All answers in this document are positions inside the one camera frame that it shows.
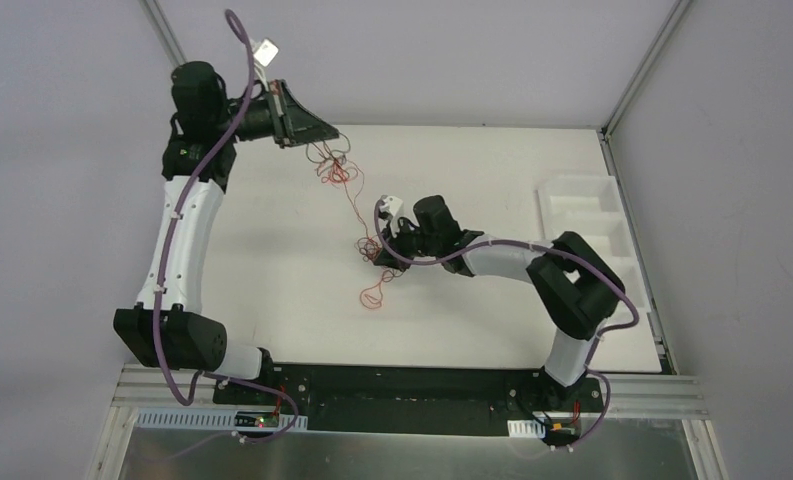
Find aluminium corner post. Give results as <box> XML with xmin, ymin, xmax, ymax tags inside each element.
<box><xmin>600</xmin><ymin>0</ymin><xmax>695</xmax><ymax>141</ymax></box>
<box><xmin>140</xmin><ymin>0</ymin><xmax>221</xmax><ymax>135</ymax></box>

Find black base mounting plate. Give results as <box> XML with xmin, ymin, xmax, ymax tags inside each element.
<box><xmin>211</xmin><ymin>363</ymin><xmax>604</xmax><ymax>437</ymax></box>

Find white slotted cable duct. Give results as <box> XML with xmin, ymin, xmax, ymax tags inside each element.
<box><xmin>135</xmin><ymin>408</ymin><xmax>308</xmax><ymax>433</ymax></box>
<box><xmin>507</xmin><ymin>419</ymin><xmax>546</xmax><ymax>439</ymax></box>

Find white foam compartment tray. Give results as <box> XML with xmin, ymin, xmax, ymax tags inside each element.
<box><xmin>537</xmin><ymin>174</ymin><xmax>651</xmax><ymax>320</ymax></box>

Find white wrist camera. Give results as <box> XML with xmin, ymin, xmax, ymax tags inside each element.
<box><xmin>251</xmin><ymin>38</ymin><xmax>280</xmax><ymax>86</ymax></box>
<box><xmin>377</xmin><ymin>195</ymin><xmax>404</xmax><ymax>221</ymax></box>

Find right aluminium corner post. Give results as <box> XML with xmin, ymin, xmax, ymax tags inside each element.
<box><xmin>600</xmin><ymin>0</ymin><xmax>695</xmax><ymax>141</ymax></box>

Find aluminium front frame rail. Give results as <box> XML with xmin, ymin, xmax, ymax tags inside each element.
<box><xmin>111</xmin><ymin>364</ymin><xmax>710</xmax><ymax>420</ymax></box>

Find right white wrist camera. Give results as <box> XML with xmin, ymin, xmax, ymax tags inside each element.
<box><xmin>377</xmin><ymin>195</ymin><xmax>404</xmax><ymax>221</ymax></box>

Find right white slotted cable duct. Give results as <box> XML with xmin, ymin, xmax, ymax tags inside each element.
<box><xmin>507</xmin><ymin>419</ymin><xmax>546</xmax><ymax>439</ymax></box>

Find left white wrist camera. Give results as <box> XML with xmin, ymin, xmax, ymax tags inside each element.
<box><xmin>251</xmin><ymin>38</ymin><xmax>280</xmax><ymax>86</ymax></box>

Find left green controller board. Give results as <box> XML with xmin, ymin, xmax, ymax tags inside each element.
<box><xmin>234</xmin><ymin>411</ymin><xmax>280</xmax><ymax>430</ymax></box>

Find red thin wire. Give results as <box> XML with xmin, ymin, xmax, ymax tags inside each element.
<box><xmin>315</xmin><ymin>150</ymin><xmax>404</xmax><ymax>311</ymax></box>

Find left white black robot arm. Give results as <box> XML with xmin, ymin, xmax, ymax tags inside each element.
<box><xmin>113</xmin><ymin>61</ymin><xmax>340</xmax><ymax>405</ymax></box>

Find left aluminium corner post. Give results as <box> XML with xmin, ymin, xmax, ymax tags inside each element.
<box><xmin>140</xmin><ymin>0</ymin><xmax>221</xmax><ymax>135</ymax></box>

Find left white slotted cable duct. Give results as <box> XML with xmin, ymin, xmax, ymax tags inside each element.
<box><xmin>135</xmin><ymin>408</ymin><xmax>308</xmax><ymax>433</ymax></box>

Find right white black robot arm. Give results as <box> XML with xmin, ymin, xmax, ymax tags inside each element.
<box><xmin>373</xmin><ymin>195</ymin><xmax>633</xmax><ymax>410</ymax></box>

